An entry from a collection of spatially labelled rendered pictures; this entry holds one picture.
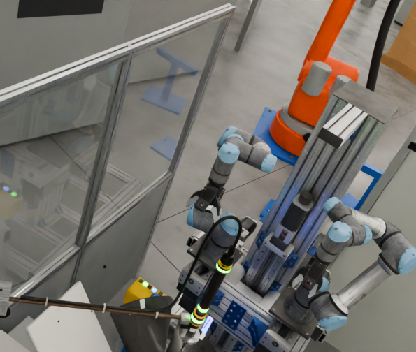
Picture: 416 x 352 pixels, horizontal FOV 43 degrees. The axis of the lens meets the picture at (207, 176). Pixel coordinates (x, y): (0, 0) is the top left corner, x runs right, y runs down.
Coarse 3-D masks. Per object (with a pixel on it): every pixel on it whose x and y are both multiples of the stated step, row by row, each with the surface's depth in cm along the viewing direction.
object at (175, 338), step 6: (174, 336) 203; (174, 342) 201; (180, 342) 202; (198, 342) 206; (204, 342) 208; (210, 342) 210; (168, 348) 199; (174, 348) 200; (180, 348) 201; (186, 348) 201; (192, 348) 203; (198, 348) 204; (204, 348) 206; (210, 348) 208
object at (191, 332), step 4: (232, 248) 149; (224, 252) 152; (228, 252) 150; (232, 252) 149; (224, 256) 150; (228, 256) 150; (232, 256) 150; (220, 260) 152; (224, 260) 151; (228, 260) 150; (232, 260) 151; (224, 264) 151; (228, 264) 151; (192, 324) 169; (192, 328) 170; (196, 328) 170; (188, 332) 172; (192, 332) 171; (188, 336) 172; (192, 336) 172
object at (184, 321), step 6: (186, 318) 167; (180, 324) 168; (186, 324) 168; (180, 330) 171; (186, 330) 170; (198, 330) 176; (180, 336) 172; (186, 336) 173; (198, 336) 174; (186, 342) 171; (192, 342) 171
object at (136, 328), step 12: (156, 300) 183; (168, 300) 186; (168, 312) 185; (120, 324) 178; (132, 324) 180; (144, 324) 181; (156, 324) 182; (168, 324) 184; (120, 336) 179; (132, 336) 180; (144, 336) 181; (156, 336) 182; (132, 348) 180; (144, 348) 181; (156, 348) 182
